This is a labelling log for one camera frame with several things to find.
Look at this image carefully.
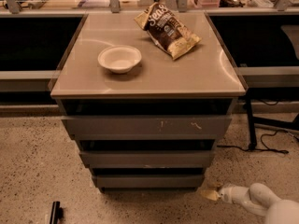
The white paper bowl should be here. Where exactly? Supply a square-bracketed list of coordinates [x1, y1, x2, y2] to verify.
[97, 46, 142, 74]

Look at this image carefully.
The grey bottom drawer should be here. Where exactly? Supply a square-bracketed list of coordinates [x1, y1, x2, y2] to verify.
[93, 168, 206, 189]

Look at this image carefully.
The brown chip bag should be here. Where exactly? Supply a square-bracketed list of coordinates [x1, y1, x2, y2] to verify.
[135, 2, 201, 60]

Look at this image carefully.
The grey drawer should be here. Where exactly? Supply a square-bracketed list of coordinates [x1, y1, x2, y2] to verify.
[60, 98, 234, 140]
[93, 168, 206, 189]
[79, 140, 214, 168]

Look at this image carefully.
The black floor cable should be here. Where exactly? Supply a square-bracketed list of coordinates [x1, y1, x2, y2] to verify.
[216, 130, 299, 155]

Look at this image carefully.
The grey middle drawer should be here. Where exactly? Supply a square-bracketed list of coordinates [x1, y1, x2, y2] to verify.
[79, 140, 214, 168]

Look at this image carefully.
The black object on floor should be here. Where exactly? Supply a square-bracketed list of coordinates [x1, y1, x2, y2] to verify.
[50, 201, 64, 224]

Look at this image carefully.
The black table leg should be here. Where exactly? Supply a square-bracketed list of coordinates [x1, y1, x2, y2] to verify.
[244, 96, 257, 151]

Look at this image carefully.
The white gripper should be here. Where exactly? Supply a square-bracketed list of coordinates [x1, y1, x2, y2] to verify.
[200, 182, 250, 206]

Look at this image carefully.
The grey top drawer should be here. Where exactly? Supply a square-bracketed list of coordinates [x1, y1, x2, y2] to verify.
[60, 98, 234, 140]

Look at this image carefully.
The grey drawer cabinet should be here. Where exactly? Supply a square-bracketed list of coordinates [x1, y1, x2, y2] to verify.
[48, 10, 249, 194]

